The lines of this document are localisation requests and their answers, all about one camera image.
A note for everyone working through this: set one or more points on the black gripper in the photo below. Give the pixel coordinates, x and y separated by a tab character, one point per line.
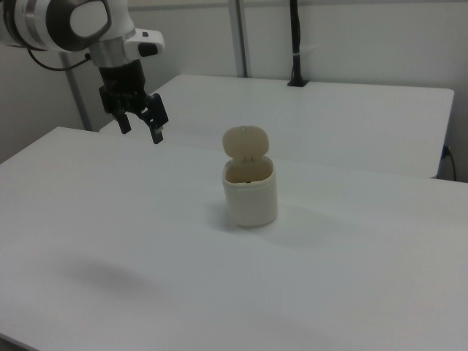
122	82

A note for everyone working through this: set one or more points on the beige trash bin lid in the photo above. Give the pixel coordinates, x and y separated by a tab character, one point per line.
244	142

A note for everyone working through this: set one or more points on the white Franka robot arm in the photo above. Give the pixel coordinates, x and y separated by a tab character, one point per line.
91	22

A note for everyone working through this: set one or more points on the white cylindrical cup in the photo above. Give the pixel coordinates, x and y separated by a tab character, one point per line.
249	197

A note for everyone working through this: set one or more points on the white tie on pole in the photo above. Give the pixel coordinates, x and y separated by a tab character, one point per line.
301	52

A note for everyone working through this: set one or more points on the grey metal partition post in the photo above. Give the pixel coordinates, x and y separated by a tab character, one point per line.
75	95
241	36

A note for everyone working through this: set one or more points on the black camera pole with base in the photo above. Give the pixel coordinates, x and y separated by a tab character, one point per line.
297	40

